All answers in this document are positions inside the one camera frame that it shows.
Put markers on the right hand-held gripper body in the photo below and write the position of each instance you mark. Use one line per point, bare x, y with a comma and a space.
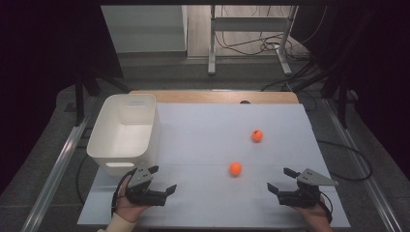
311, 179

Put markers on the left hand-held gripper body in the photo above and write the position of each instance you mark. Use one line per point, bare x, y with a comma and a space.
141, 178

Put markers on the plain orange ball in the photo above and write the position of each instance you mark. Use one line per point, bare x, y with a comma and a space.
235, 168

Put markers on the white plastic bin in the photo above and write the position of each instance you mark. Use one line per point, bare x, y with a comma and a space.
124, 138

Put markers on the orange ball with black print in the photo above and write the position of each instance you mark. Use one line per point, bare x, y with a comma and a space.
257, 135

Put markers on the person's left hand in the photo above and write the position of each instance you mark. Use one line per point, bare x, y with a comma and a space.
127, 209

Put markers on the person's right hand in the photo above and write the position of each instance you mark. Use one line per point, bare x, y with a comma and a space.
317, 217

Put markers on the black stand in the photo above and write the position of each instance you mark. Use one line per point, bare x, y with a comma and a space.
342, 100
79, 96

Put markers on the wooden table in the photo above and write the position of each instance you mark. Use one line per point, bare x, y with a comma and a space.
209, 96

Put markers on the dark curtain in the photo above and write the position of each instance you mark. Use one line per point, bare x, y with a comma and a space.
377, 71
42, 64

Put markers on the white cabinet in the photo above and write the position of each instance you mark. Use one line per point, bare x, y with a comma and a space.
145, 29

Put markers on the aluminium floor rail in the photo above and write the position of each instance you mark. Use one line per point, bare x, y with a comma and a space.
361, 167
54, 174

